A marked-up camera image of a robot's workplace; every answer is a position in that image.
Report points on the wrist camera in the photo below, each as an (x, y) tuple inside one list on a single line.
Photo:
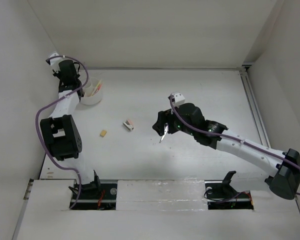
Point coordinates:
[(177, 99), (54, 59)]

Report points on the white round divided container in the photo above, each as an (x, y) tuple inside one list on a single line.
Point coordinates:
[(92, 92)]

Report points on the tan eraser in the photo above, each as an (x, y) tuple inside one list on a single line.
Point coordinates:
[(103, 133)]

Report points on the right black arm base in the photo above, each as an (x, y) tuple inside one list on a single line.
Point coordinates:
[(220, 195)]

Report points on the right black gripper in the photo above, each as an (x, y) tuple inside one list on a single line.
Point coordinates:
[(164, 116)]

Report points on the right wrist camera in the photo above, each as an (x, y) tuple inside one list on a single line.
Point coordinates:
[(177, 99)]

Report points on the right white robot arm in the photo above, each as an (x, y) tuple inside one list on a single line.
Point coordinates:
[(282, 169)]

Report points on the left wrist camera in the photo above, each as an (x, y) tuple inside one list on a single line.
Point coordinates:
[(54, 59)]

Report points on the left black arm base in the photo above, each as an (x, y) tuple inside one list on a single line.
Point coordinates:
[(104, 199)]

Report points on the black handled scissors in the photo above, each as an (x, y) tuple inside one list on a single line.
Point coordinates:
[(165, 131)]

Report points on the yellow green pen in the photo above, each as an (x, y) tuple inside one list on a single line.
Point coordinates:
[(95, 87)]

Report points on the aluminium rail right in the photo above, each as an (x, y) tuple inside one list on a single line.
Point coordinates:
[(254, 108)]

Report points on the pink red pen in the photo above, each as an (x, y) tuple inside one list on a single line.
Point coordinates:
[(98, 86)]

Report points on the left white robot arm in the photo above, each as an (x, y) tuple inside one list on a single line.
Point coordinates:
[(59, 134)]

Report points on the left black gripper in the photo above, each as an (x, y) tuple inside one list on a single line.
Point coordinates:
[(58, 74)]

